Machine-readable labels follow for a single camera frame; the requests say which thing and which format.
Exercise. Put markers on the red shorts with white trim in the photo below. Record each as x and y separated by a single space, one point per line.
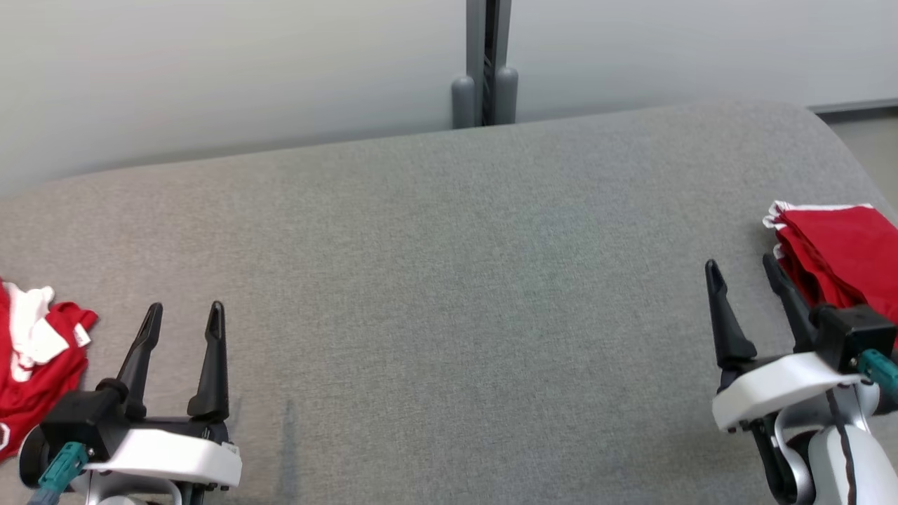
842 252

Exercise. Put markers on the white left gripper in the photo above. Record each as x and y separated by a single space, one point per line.
175 452

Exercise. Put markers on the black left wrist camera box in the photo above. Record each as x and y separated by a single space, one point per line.
77 417

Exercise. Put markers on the grey metal partition post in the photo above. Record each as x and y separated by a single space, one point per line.
477 70

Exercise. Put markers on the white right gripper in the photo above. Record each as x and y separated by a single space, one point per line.
772 386

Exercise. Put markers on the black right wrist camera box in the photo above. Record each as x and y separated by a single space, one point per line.
852 333

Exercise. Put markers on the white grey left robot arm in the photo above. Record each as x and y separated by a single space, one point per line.
119 494

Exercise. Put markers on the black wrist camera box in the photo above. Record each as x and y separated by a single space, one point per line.
77 417
852 333

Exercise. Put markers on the red jersey with black lettering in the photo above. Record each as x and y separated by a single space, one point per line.
35 386

